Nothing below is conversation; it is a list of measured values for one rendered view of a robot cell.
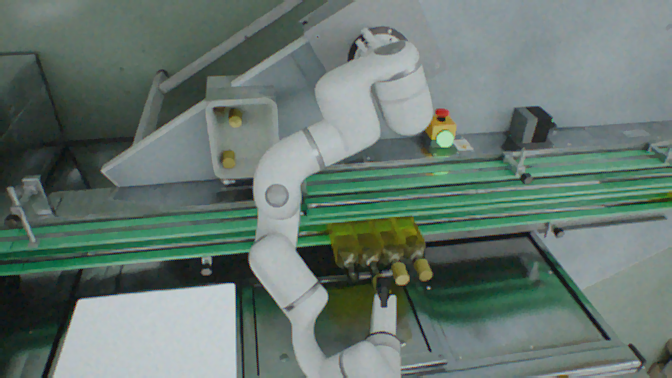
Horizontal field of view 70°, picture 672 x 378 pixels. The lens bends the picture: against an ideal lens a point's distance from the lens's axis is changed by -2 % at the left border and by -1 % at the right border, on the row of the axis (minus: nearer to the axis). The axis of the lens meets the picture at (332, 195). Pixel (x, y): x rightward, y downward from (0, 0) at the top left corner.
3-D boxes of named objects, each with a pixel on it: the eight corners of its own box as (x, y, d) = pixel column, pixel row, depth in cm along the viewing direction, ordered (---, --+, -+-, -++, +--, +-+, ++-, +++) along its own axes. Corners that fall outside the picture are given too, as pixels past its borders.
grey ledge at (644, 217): (387, 226, 156) (397, 249, 147) (389, 204, 151) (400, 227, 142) (645, 201, 171) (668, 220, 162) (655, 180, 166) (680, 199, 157)
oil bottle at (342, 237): (324, 220, 138) (338, 273, 121) (325, 204, 135) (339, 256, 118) (344, 219, 139) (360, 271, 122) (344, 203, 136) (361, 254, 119)
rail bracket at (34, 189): (45, 204, 130) (16, 260, 112) (24, 150, 120) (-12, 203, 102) (64, 202, 131) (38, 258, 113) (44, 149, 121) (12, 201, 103)
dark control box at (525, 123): (507, 130, 147) (521, 143, 140) (514, 106, 142) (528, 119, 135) (532, 128, 148) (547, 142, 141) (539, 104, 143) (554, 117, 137)
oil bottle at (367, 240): (345, 220, 139) (361, 272, 122) (345, 204, 136) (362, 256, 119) (364, 218, 140) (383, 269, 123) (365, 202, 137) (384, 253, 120)
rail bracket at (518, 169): (497, 159, 136) (520, 185, 126) (503, 136, 132) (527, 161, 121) (510, 158, 137) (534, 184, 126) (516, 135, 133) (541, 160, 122)
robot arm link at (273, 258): (353, 257, 87) (346, 250, 102) (282, 162, 86) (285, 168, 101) (279, 312, 86) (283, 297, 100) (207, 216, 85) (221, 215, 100)
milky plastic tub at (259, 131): (215, 163, 135) (214, 180, 129) (205, 88, 122) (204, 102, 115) (277, 158, 138) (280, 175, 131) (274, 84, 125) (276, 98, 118)
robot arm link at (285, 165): (305, 132, 98) (240, 163, 97) (305, 120, 84) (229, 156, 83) (334, 194, 98) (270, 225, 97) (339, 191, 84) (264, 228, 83)
